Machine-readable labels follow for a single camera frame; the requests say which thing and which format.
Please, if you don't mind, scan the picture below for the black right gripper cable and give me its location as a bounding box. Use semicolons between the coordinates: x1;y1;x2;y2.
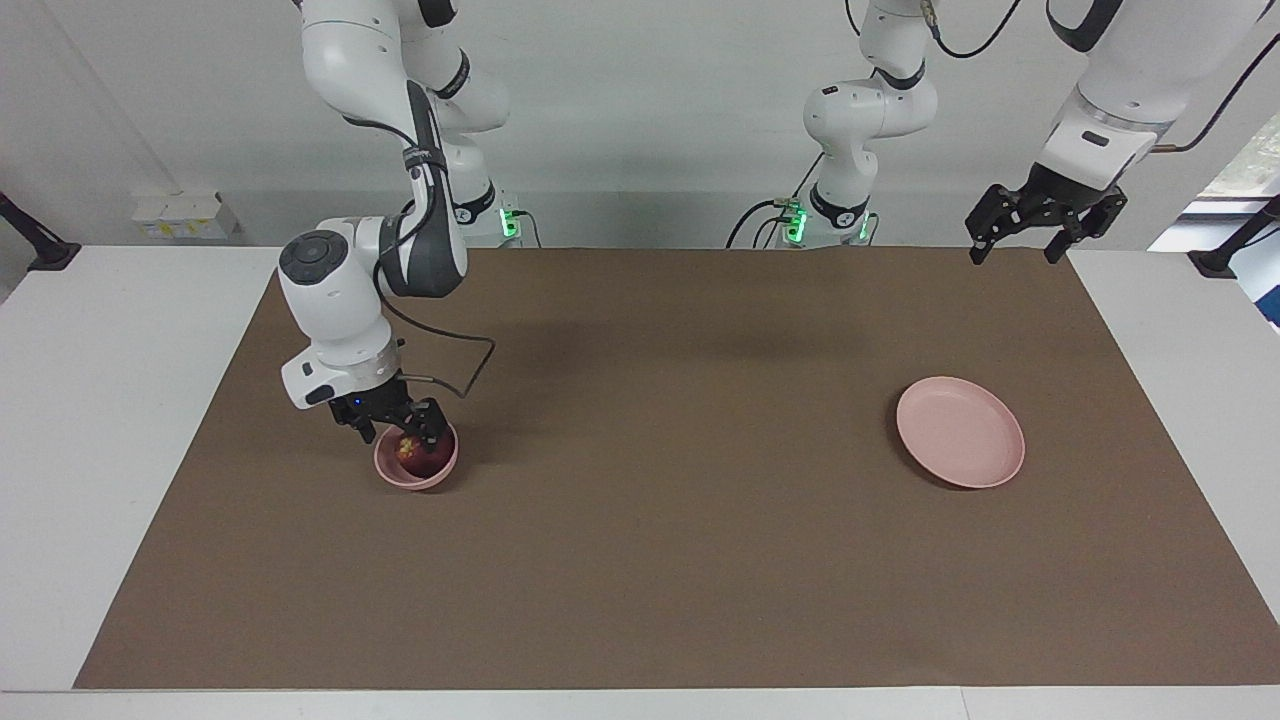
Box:
375;200;499;400

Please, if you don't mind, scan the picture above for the black clamp stand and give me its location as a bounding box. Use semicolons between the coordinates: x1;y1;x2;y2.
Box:
1187;194;1280;280
0;191;82;274

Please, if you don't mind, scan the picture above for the pink plate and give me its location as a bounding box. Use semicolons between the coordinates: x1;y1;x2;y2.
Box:
895;376;1028;490

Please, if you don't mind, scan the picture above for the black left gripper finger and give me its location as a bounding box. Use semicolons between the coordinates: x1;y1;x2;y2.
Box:
965;183;1047;267
1044;193;1130;265

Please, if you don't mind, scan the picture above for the window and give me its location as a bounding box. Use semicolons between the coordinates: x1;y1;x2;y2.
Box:
1148;110;1280;331

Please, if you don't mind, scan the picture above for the brown table mat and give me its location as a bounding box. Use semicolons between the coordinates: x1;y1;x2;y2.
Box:
73;246;1280;692

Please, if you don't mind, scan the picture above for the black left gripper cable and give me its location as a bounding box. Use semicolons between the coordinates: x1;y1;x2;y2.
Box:
925;0;1280;157

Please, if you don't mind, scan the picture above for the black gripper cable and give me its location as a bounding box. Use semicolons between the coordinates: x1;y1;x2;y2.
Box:
925;0;1280;157
375;200;499;400

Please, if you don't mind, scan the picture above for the pink bowl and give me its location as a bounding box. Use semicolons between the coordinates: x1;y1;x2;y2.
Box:
373;418;461;492

